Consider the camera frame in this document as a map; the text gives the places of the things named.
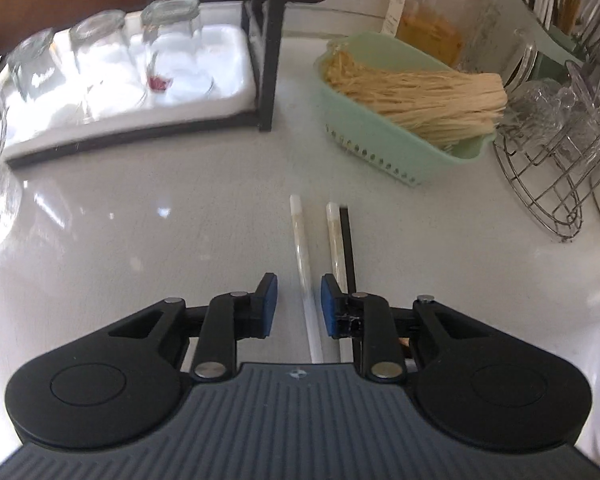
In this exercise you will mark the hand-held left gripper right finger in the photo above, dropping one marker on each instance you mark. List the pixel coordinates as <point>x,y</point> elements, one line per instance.
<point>329,305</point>

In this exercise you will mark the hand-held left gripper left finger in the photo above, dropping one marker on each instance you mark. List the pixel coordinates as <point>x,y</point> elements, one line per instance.
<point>271,305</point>

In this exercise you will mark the black chopstick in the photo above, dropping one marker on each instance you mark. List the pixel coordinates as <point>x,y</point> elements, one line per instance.
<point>348,250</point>

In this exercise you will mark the green plastic basket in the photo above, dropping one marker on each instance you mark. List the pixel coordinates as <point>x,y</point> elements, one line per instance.
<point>380,150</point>

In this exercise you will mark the dried noodles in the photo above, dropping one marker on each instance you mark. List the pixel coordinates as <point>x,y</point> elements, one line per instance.
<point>420,105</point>

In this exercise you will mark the white drip tray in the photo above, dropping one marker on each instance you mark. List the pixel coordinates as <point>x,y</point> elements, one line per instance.
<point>230,80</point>

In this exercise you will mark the black metal dish rack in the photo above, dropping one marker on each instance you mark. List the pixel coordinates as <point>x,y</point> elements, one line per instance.
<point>265,60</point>

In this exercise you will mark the clear drinking glass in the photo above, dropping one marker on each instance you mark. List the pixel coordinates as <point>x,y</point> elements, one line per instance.
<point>177,45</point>
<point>37,75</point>
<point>107,60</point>

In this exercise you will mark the plastic jar red lid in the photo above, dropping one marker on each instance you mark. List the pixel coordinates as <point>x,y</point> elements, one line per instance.
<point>430,25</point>

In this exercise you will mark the tall textured glass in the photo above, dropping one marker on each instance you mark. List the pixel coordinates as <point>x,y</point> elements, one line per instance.
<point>495,40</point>

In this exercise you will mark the green utensil holder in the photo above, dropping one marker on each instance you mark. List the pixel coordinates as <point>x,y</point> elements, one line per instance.
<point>560,45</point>

